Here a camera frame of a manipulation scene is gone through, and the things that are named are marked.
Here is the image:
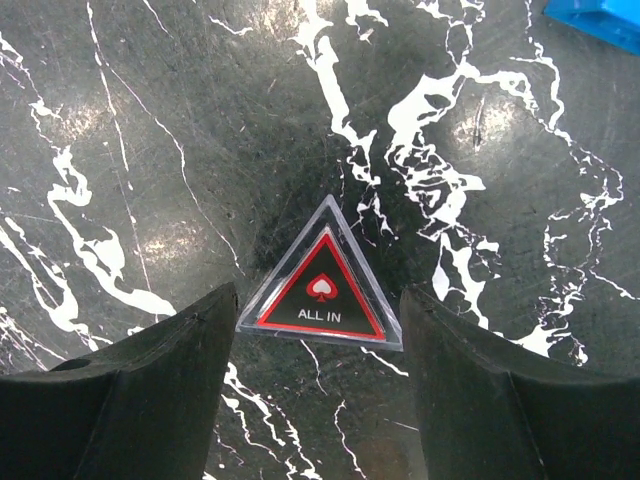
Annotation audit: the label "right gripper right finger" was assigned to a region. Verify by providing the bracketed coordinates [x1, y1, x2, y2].
[399, 289, 639, 479]

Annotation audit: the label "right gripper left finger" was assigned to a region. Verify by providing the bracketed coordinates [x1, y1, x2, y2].
[1, 283, 238, 479]

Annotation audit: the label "triangular all-in button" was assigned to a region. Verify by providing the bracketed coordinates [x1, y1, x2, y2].
[236, 194, 403, 352]

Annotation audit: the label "blue and white block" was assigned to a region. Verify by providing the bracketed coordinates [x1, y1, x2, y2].
[544, 0, 639, 55]

